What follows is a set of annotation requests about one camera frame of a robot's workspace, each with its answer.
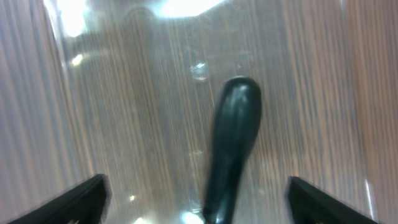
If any clear plastic container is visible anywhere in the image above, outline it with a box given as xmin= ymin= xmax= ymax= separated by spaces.
xmin=1 ymin=0 xmax=397 ymax=223

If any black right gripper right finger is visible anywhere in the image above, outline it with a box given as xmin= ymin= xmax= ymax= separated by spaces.
xmin=287 ymin=176 xmax=377 ymax=224

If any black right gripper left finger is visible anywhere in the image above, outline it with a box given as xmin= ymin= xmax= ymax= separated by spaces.
xmin=8 ymin=174 xmax=111 ymax=224

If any black red screwdriver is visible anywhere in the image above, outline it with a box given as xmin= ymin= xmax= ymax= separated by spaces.
xmin=202 ymin=76 xmax=262 ymax=223

